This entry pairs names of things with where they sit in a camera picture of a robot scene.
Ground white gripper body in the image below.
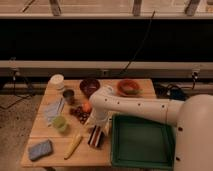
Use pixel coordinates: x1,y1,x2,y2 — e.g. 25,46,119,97
86,115,110,136

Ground striped board eraser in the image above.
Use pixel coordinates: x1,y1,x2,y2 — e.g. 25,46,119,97
88,126,104,148

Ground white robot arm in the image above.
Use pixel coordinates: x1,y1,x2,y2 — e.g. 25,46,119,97
87,85,213,171

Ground small metal cup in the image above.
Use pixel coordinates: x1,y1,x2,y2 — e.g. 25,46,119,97
63,89,75,105

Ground green plastic cup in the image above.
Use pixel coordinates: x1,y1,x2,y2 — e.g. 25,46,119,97
52,116,68,133

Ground orange fruit toy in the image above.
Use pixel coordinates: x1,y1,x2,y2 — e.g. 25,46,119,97
82,101,92,113

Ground purple grape bunch toy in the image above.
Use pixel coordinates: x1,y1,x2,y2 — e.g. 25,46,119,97
70,106,90,125

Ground dark red bowl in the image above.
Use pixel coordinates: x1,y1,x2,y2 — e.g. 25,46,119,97
79,78,100,98

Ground orange plate with food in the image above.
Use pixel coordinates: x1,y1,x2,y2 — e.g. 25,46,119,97
117,79,141,97

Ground green plastic tray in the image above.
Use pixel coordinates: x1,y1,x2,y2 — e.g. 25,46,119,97
111,115,175,171

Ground wooden table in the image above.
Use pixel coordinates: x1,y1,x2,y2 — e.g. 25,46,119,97
20,79,158,168

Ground clear plastic bag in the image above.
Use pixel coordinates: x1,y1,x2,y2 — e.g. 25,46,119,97
43,98,65,126

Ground white lidded container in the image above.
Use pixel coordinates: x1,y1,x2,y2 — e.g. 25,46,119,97
50,74,64,90

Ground blue sponge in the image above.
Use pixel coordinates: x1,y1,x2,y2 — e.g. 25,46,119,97
28,139,53,161

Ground black cable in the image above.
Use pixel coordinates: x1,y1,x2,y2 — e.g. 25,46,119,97
118,9,156,76

